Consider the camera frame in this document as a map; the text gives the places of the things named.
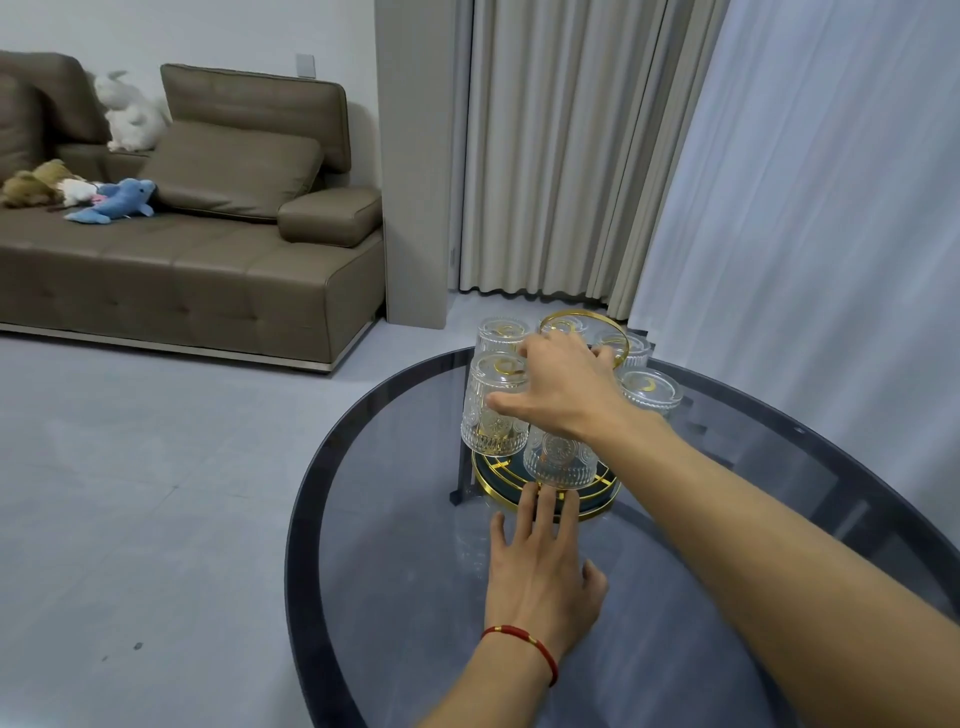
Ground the person's left forearm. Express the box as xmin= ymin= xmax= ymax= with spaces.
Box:
xmin=418 ymin=633 xmax=558 ymax=728

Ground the white sheer curtain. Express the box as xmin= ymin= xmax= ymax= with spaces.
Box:
xmin=624 ymin=0 xmax=960 ymax=530

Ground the person's right hand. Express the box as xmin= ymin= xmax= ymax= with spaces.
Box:
xmin=486 ymin=328 xmax=661 ymax=445

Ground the red string bracelet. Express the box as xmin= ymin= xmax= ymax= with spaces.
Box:
xmin=480 ymin=624 xmax=561 ymax=688

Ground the brown plush toy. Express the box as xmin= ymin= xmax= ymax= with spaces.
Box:
xmin=0 ymin=158 xmax=78 ymax=210

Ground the beige pleated curtain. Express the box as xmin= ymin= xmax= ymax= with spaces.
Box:
xmin=456 ymin=0 xmax=733 ymax=322

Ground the brown leather cushion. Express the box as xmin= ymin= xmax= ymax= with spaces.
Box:
xmin=138 ymin=119 xmax=327 ymax=224

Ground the person's right forearm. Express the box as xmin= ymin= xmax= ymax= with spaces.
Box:
xmin=600 ymin=407 xmax=960 ymax=728

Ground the white rabbit plush toy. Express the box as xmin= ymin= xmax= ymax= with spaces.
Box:
xmin=93 ymin=70 xmax=171 ymax=154

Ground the blue dolphin plush toy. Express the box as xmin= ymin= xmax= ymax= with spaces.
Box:
xmin=63 ymin=177 xmax=158 ymax=225

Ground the gold cup rack with tray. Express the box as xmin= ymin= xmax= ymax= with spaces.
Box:
xmin=470 ymin=308 xmax=632 ymax=520

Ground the brown leather sofa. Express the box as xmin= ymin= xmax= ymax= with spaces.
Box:
xmin=0 ymin=50 xmax=388 ymax=375

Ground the person's left hand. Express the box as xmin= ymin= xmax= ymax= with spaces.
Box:
xmin=483 ymin=483 xmax=609 ymax=665

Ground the small white plush toy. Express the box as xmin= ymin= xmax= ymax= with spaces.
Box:
xmin=57 ymin=177 xmax=104 ymax=210

